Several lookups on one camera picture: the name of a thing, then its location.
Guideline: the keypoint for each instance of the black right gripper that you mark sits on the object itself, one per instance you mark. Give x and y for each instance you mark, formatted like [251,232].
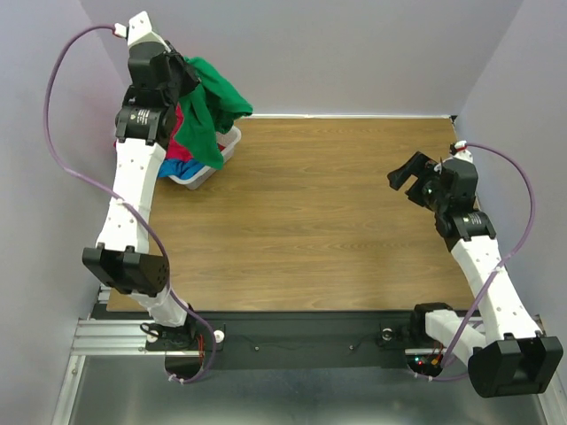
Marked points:
[419,181]

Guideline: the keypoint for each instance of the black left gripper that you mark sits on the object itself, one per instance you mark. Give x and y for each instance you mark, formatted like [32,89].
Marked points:
[192,79]

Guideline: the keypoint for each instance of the green t shirt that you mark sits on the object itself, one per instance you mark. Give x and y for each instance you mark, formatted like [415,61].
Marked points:
[216,105]

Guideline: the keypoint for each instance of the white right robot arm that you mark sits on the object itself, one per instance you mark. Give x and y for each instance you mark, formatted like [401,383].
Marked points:
[503,348]

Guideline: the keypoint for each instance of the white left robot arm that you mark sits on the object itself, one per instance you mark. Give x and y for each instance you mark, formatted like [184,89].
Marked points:
[121,258]

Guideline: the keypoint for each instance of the red t shirt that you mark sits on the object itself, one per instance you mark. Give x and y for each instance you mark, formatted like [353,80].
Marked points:
[179,141]

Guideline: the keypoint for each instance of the white plastic laundry basket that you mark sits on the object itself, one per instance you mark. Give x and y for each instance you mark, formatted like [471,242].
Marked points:
[228,143]

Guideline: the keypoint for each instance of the blue t shirt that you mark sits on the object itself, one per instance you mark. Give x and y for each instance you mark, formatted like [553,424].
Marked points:
[183,170]

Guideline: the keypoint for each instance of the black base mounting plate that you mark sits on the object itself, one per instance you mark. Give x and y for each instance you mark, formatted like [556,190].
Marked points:
[290,340]

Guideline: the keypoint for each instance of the aluminium frame rail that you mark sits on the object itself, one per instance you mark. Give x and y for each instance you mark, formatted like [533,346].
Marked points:
[102,333]

